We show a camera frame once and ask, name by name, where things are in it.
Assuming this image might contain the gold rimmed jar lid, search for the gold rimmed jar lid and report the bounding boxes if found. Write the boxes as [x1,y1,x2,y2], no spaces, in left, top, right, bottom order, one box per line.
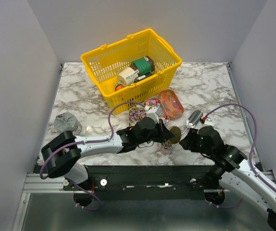
[169,126,182,144]

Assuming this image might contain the clear plastic candy jar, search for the clear plastic candy jar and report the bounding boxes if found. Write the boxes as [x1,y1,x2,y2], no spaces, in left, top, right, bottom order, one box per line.
[159,142,173,155]

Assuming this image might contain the pink tray translucent star candies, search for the pink tray translucent star candies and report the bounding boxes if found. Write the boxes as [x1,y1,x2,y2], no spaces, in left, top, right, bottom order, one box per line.
[158,89,184,120]

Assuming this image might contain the pink tray pastel star candies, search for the pink tray pastel star candies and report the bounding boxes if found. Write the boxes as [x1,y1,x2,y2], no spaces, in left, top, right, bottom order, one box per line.
[144,97,170,125]

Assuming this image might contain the beige tray swirl lollipops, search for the beige tray swirl lollipops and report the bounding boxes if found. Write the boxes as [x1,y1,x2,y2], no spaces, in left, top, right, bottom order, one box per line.
[128,107,146,126]

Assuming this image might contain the black box package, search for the black box package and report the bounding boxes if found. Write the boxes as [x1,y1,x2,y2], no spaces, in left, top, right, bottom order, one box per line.
[134,72,153,83]

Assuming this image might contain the cream wrapped paper roll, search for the cream wrapped paper roll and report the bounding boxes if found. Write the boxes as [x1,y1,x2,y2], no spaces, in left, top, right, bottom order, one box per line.
[117,66,139,87]

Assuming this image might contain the green wrapped brown package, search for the green wrapped brown package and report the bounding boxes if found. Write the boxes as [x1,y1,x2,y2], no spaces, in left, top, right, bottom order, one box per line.
[131,56,155,75]

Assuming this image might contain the yellow plastic shopping basket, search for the yellow plastic shopping basket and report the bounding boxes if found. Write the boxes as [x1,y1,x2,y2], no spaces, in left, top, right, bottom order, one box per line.
[80,28,182,115]

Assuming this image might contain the grey crumpled cloth lump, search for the grey crumpled cloth lump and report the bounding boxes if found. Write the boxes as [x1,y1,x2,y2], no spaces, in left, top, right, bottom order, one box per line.
[53,112,82,136]

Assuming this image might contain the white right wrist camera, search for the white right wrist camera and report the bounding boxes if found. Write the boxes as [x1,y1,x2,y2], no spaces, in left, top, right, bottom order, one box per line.
[200,116,214,127]

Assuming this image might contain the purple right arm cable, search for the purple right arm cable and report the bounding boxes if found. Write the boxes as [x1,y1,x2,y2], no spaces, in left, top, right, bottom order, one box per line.
[201,103,276,209]

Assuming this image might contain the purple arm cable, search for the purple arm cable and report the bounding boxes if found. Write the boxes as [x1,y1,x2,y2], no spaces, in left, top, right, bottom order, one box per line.
[201,103,276,209]
[39,101,148,211]

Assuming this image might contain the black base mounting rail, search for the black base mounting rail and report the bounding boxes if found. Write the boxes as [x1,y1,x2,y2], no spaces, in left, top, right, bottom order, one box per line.
[63,166,227,205]

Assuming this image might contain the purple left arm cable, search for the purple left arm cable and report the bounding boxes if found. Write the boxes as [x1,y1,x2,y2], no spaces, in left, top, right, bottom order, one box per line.
[39,101,148,211]

